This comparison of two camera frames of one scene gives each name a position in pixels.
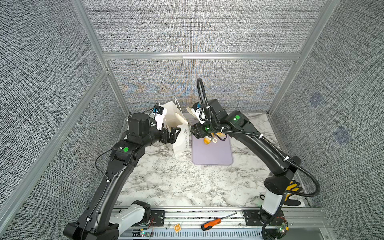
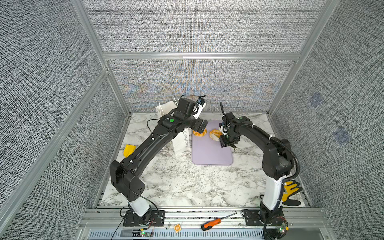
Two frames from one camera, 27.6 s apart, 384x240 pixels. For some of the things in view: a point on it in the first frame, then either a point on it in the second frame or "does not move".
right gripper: x=198 y=131 → x=224 y=142
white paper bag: x=173 y=121 does not move
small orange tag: x=177 y=228 does not move
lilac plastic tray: x=219 y=153 does not move
